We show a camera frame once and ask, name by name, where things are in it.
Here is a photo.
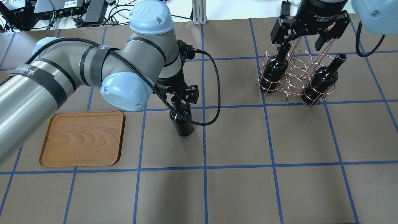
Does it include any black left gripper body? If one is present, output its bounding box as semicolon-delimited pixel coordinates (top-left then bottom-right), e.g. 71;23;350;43
156;70;199;104

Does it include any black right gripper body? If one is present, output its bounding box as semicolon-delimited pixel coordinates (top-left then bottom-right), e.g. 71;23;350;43
270;10;350;51

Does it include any dark wine bottle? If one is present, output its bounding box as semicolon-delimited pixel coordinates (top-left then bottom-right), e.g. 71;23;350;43
169;96;194;137
301;53;347;105
259;43;291;93

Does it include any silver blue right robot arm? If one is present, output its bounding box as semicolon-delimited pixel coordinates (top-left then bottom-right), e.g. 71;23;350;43
270;0;398;51

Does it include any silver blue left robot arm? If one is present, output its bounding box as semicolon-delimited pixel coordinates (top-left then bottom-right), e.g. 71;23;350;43
0;0;185;165

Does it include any wooden tray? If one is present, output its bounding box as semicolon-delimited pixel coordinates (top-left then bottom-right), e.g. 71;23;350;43
39;111;125;167

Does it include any black power adapter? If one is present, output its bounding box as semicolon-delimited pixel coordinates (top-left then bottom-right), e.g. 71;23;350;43
280;0;291;17

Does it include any copper wire bottle basket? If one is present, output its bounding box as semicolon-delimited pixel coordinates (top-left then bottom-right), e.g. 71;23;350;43
256;36;336;106

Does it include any aluminium frame post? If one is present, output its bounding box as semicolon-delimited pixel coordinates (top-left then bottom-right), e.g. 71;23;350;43
192;0;208;25

